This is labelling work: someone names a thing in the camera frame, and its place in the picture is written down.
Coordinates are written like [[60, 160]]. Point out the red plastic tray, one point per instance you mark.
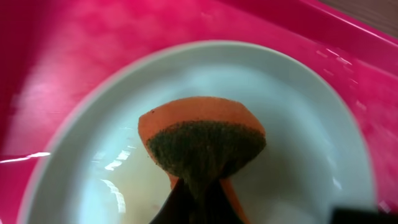
[[54, 53]]

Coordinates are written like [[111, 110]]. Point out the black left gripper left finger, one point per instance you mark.
[[178, 206]]

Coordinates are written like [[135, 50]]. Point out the orange green sponge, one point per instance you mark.
[[202, 139]]

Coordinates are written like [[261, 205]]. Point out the light blue plate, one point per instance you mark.
[[315, 160]]

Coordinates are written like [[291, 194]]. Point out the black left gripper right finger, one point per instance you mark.
[[214, 207]]

